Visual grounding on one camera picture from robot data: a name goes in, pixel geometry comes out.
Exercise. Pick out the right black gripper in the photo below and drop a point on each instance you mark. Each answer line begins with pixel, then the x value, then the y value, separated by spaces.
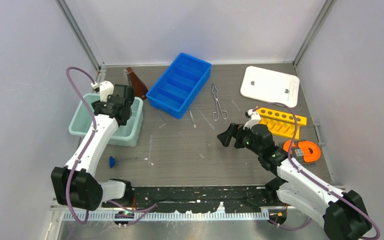
pixel 225 137

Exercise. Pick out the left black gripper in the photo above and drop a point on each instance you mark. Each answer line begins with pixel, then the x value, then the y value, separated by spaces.
pixel 108 98

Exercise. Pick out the metal crucible tongs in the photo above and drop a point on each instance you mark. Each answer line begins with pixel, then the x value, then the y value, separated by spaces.
pixel 218 113

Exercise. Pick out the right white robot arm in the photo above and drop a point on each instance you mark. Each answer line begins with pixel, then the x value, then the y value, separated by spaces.
pixel 342 215

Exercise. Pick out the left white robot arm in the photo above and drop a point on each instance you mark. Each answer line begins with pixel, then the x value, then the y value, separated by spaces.
pixel 74 184

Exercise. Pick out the brown triangular stand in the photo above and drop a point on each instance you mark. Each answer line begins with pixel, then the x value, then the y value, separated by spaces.
pixel 140 89

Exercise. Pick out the short clear glass tube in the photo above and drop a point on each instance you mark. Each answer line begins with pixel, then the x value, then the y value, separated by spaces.
pixel 236 106

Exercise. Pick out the light green plastic tub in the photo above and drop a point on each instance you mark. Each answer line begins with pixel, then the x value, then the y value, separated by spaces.
pixel 126 135

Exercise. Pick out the vertical glass pipette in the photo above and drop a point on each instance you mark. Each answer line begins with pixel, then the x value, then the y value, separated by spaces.
pixel 150 163

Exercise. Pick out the blue divided plastic bin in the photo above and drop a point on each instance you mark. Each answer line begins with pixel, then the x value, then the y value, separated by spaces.
pixel 178 86

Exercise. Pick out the yellow test tube rack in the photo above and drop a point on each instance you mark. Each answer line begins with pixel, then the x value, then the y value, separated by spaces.
pixel 279 123

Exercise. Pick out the white plastic tray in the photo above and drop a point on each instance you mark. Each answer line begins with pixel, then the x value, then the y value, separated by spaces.
pixel 270 86

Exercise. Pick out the grey building plate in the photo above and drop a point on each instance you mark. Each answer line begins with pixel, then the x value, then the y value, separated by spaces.
pixel 307 156

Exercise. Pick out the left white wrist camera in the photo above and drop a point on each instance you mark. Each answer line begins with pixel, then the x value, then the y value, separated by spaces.
pixel 104 88

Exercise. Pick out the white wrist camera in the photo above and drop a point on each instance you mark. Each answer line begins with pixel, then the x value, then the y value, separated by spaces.
pixel 104 88
pixel 253 117

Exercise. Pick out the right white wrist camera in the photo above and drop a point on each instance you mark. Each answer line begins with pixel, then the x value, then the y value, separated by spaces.
pixel 253 117

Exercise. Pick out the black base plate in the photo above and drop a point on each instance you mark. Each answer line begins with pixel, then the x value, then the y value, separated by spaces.
pixel 201 199

